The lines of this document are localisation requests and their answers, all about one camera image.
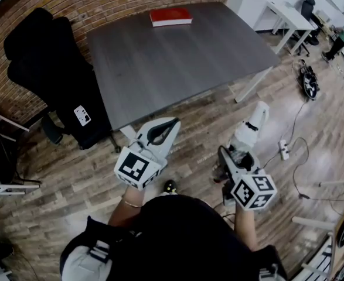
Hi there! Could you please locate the black round device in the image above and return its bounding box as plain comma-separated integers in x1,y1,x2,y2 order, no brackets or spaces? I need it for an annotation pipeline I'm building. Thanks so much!
297,65,321,101

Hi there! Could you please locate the white printed card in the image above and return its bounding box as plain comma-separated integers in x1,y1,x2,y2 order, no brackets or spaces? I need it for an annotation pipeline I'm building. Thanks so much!
73,105,92,126

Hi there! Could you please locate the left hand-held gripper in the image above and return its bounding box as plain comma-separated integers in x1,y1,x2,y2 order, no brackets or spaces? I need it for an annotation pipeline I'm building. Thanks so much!
114,116,180,190

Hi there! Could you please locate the black shoe with yellow dots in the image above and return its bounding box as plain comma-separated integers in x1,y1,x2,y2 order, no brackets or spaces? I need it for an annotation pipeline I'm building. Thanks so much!
162,179,179,195

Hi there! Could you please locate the white power strip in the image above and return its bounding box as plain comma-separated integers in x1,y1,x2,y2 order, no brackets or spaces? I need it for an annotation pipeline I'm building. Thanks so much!
278,139,291,161

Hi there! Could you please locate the black floor cable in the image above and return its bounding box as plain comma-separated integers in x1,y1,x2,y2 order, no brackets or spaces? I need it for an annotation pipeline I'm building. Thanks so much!
291,137,311,199

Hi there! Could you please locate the person's left forearm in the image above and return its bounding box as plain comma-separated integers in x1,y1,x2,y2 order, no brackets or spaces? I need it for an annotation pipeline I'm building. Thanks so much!
107,186,145,228

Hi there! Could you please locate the thin gold bracelet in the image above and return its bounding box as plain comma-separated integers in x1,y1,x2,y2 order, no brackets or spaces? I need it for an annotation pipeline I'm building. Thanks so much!
121,197,143,209

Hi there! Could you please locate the white desk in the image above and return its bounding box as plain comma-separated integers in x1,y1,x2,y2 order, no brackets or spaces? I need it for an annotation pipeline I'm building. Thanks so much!
253,1,316,56

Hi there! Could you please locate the person's black top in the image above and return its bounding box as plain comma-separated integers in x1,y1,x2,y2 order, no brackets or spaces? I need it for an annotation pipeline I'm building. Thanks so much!
59,194,288,281

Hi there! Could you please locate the black mesh office chair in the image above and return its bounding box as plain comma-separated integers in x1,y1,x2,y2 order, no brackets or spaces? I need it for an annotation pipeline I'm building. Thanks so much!
299,0,321,47

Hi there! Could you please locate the grey backpack shoulder strap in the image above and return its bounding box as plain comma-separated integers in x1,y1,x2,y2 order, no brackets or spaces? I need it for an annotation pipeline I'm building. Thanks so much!
62,240,113,281
258,263,280,281

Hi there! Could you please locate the dark grey table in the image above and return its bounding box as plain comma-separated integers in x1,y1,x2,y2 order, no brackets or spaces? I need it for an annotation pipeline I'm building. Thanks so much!
85,1,281,132

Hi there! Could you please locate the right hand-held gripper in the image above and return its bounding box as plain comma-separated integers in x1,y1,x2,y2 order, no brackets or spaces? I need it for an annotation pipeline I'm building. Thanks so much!
217,146,278,213

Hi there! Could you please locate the red book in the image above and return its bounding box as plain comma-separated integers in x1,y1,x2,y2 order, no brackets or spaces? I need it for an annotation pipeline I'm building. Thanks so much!
149,8,194,28

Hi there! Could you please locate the person's right forearm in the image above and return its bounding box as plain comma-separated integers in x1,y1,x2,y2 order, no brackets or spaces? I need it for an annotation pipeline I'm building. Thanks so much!
233,208,260,251

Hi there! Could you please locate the white table frame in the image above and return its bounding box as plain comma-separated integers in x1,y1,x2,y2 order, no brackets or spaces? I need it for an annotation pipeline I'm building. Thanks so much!
291,179,344,232

